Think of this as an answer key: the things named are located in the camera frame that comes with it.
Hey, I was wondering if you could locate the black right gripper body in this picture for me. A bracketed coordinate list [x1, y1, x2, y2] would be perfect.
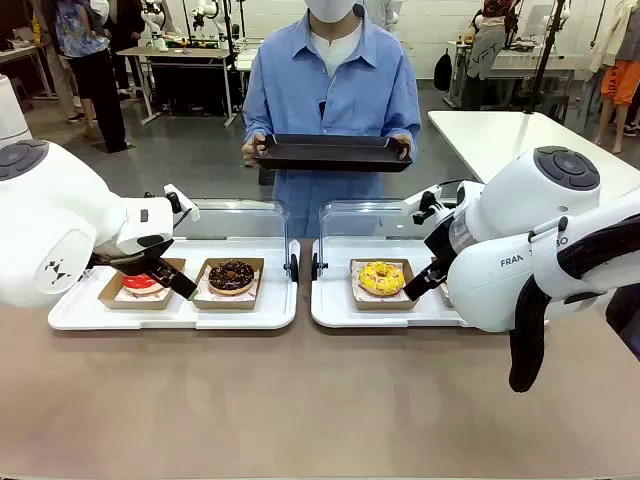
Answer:
[423, 209, 464, 264]

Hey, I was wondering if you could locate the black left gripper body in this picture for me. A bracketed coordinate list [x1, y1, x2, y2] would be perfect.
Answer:
[89, 240, 174, 275]

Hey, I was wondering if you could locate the red glazed donut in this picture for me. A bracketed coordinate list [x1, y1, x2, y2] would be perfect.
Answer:
[122, 272, 166, 296]
[97, 257, 187, 311]

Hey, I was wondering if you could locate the white printed paper liner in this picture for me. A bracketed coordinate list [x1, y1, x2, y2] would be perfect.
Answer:
[352, 263, 409, 300]
[115, 285, 169, 304]
[203, 265, 263, 298]

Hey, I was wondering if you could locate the dark brown serving tray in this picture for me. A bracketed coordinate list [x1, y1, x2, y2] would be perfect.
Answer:
[251, 133, 414, 174]

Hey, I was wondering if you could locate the person's left forearm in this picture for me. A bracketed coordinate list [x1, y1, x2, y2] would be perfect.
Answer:
[394, 107, 422, 144]

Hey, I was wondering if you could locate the person's right forearm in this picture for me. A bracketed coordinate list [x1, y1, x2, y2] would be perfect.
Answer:
[243, 107, 274, 146]

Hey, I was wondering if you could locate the yellow glazed donut in box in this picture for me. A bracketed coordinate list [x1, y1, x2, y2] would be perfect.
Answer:
[349, 258, 420, 311]

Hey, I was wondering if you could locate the yellow sprinkled donut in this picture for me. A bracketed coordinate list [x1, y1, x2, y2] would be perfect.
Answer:
[358, 261, 405, 296]

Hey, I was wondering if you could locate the person in blue shirt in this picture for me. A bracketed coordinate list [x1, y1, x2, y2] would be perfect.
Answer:
[242, 0, 422, 239]

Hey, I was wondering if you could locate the person's left hand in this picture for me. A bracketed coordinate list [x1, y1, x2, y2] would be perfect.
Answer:
[387, 133, 414, 161]

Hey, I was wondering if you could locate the person's right hand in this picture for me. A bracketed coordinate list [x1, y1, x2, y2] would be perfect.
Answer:
[242, 135, 269, 169]

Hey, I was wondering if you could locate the white display case base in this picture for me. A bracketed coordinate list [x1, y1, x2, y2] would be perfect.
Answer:
[48, 237, 300, 331]
[310, 237, 481, 330]

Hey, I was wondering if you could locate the clear display case lid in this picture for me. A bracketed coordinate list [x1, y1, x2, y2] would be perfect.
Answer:
[319, 198, 461, 274]
[172, 198, 292, 274]

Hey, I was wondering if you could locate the white side table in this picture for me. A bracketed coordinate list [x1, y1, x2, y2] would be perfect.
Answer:
[427, 109, 640, 184]

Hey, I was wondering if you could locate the black hanging bag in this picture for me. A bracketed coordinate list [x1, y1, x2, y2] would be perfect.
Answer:
[433, 49, 454, 93]

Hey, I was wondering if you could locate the white air purifier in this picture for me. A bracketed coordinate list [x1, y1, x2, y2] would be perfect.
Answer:
[0, 74, 32, 146]

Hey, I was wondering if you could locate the bystander in beige trousers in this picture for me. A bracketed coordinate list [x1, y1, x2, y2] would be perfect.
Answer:
[32, 0, 86, 124]

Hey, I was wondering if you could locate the white background table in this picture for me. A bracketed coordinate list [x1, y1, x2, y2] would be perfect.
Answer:
[447, 39, 576, 109]

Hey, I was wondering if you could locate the black tripod pole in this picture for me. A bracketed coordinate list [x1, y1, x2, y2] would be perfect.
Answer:
[522, 0, 569, 116]

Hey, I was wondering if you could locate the grey background workbench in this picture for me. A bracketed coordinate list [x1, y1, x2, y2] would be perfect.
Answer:
[117, 43, 237, 128]

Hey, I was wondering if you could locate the bystander in black clothes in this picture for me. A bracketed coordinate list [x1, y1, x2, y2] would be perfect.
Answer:
[107, 0, 147, 104]

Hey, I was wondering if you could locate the bystander in black trousers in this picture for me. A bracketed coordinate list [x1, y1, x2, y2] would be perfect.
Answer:
[52, 0, 130, 154]

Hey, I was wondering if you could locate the white face mask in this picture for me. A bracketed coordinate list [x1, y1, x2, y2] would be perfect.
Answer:
[305, 0, 362, 24]

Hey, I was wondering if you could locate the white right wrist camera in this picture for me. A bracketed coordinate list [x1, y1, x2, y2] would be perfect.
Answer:
[402, 183, 459, 225]

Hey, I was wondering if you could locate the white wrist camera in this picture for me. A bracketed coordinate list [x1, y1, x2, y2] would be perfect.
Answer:
[163, 183, 201, 224]
[402, 183, 459, 225]

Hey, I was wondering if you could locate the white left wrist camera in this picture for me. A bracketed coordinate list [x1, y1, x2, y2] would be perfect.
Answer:
[163, 183, 201, 224]

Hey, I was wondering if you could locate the black cable sleeve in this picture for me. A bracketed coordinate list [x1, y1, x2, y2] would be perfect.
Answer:
[508, 214, 640, 394]

